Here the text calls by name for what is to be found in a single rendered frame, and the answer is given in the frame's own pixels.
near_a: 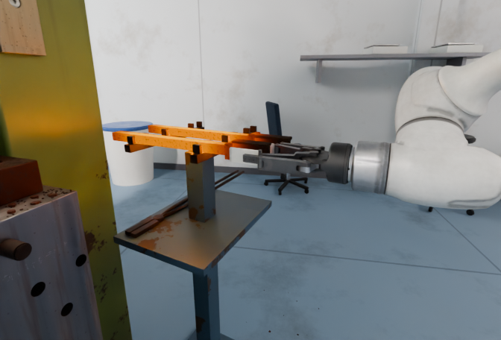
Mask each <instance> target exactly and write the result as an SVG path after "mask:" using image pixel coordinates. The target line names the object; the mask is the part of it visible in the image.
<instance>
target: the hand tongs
mask: <svg viewBox="0 0 501 340"><path fill-rule="evenodd" d="M237 172H239V170H235V171H234V172H232V173H230V174H228V175H227V176H225V177H223V178H221V179H220V180H217V181H216V182H215V185H216V184H218V183H220V182H222V181H223V180H225V179H227V178H228V177H230V176H232V175H234V174H235V173H237ZM243 173H245V172H244V171H241V172H239V173H238V174H236V175H234V176H233V177H231V178H229V179H228V180H226V181H224V182H223V183H220V184H218V185H217V186H215V190H216V189H218V188H219V187H221V186H223V185H224V184H226V183H228V182H230V181H231V180H233V179H235V178H236V177H238V176H239V175H241V174H243ZM187 201H188V197H187V198H185V199H183V200H182V201H179V202H178V203H176V204H174V205H173V206H171V207H169V208H168V209H167V210H165V211H164V212H163V213H161V214H159V215H155V216H154V217H153V218H147V219H145V220H144V221H141V222H140V223H138V224H136V225H134V226H132V227H131V228H129V229H127V230H126V231H125V234H126V235H128V236H131V237H133V238H137V237H139V236H141V235H142V234H143V233H146V232H147V231H149V230H150V229H152V228H154V227H156V226H157V225H158V224H160V223H159V222H161V221H163V220H164V218H165V217H167V216H170V215H172V214H174V213H177V212H179V211H181V210H182V209H184V208H186V207H188V203H186V204H184V205H183V206H181V207H178V206H180V205H181V204H183V203H185V202H187ZM176 207H178V208H177V209H175V210H174V208H176Z"/></svg>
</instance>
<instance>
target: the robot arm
mask: <svg viewBox="0 0 501 340"><path fill-rule="evenodd" d="M500 90H501V48H499V49H497V50H496V51H493V52H491V53H490V54H487V55H485V56H484V57H481V58H479V59H478V60H475V61H473V62H472V63H469V64H467V65H464V66H445V67H441V66H429V67H425V68H422V69H419V70H418V71H416V72H415V73H413V74H412V75H411V76H410V77H409V78H408V79H407V80H406V82H405V83H404V85H403V86H402V88H401V90H400V93H399V95H398V99H397V106H396V111H395V130H396V139H395V143H387V142H370V141H362V140H359V141H357V142H356V145H355V147H353V146H352V145H351V144H350V143H343V142H333V143H332V144H331V146H330V149H329V151H325V147H324V146H312V145H300V144H293V143H287V142H281V143H280V144H278V143H277V144H274V143H271V146H270V154H266V153H262V149H259V150H251V149H245V148H233V147H230V162H234V163H244V164H249V165H255V166H257V169H258V170H263V171H274V172H281V173H287V174H297V175H300V176H304V177H310V173H316V172H325V173H326V174H327V180H328V181H329V182H332V183H341V184H346V183H348V181H349V182H350V186H351V188H352V190H359V191H363V192H373V193H377V194H379V195H380V194H384V195H389V196H392V197H394V198H398V199H400V200H401V201H405V202H409V203H411V204H418V205H422V206H427V207H438V208H446V209H458V210H477V209H487V208H489V207H491V206H492V205H494V204H495V203H497V202H498V201H499V200H500V199H501V157H499V156H498V155H496V154H494V153H492V152H490V151H488V150H486V149H484V148H481V147H478V146H473V145H468V141H467V140H466V139H465V137H464V132H466V131H467V130H468V129H469V128H470V126H471V125H472V124H473V123H474V122H475V121H476V120H477V119H478V118H479V117H480V116H481V115H483V114H484V113H486V112H487V110H488V102H489V101H490V99H491V98H492V97H493V95H495V94H496V93H497V92H499V91H500Z"/></svg>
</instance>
